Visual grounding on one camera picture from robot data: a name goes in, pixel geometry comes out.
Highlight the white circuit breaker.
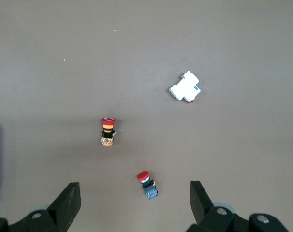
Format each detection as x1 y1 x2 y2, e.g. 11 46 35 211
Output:
168 70 202 104

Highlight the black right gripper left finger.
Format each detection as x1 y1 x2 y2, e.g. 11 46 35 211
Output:
0 182 81 232

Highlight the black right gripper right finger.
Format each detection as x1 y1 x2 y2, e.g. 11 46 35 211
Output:
186 180 290 232

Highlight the red push button black body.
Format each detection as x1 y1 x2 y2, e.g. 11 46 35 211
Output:
136 171 159 200

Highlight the brown table cover mat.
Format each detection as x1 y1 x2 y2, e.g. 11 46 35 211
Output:
0 0 293 232

